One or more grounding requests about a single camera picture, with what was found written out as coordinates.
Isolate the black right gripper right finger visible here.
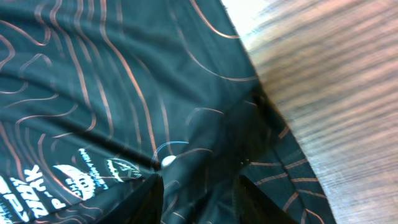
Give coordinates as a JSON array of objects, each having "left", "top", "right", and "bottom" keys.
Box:
[{"left": 238, "top": 175, "right": 297, "bottom": 224}]

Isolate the black printed cycling jersey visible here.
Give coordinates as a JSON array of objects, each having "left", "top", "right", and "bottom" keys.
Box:
[{"left": 1, "top": 0, "right": 335, "bottom": 223}]

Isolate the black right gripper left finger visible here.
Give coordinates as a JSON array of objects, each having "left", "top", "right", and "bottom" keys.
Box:
[{"left": 99, "top": 174, "right": 164, "bottom": 224}]

